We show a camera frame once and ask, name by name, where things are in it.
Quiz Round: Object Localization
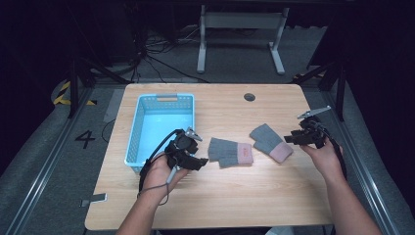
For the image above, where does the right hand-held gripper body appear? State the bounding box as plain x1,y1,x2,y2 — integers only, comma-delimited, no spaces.
297,105,332,150

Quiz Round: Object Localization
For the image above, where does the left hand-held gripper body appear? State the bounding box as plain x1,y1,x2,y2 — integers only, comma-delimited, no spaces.
164,126,204,170

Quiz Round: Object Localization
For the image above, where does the person's right hand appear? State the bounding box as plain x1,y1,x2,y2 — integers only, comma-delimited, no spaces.
299,138,346,180

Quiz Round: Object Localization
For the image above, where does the person's left hand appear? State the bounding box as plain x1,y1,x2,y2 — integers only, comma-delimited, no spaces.
142,161,191,198

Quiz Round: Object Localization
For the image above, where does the grey glove with pink cuff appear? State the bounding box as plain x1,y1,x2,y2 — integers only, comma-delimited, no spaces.
207,137,254,169
249,122,295,165

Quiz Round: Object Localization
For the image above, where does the light blue plastic basket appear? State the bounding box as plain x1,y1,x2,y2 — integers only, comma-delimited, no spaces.
123,93,196,173

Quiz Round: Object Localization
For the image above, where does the black metal stand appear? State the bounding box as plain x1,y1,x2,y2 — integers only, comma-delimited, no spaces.
291,61,347,122
66,58,132,119

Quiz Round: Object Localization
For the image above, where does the grey floor tape patch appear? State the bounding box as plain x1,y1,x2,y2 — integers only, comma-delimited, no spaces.
103,88,126,124

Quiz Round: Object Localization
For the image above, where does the silver tape piece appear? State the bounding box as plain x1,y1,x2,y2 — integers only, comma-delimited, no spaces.
78,192,109,209

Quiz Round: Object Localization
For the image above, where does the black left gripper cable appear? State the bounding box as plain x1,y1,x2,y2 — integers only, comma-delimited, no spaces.
138,128,184,194

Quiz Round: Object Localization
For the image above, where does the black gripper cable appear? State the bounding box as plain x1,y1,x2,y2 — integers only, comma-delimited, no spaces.
138,128,184,194
317,125,348,181

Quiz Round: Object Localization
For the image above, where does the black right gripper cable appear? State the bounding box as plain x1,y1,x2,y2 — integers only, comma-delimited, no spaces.
317,125,348,181

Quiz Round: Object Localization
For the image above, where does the thin grey wrist cord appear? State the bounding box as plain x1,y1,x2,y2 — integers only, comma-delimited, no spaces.
136,181,171,207

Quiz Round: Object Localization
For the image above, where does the metal floor rail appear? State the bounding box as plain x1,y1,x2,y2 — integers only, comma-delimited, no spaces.
321,81,400,235
5,87,96,235

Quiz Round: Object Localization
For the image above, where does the thin black cable loop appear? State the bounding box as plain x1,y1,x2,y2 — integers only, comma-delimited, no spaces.
100,118,117,144

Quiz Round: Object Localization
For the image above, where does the bundle of black floor cables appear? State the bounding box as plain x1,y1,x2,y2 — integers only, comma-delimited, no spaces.
128,23,210,84

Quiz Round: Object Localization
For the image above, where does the white metal desk frame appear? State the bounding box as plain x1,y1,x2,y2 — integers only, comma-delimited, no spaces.
196,4,291,76

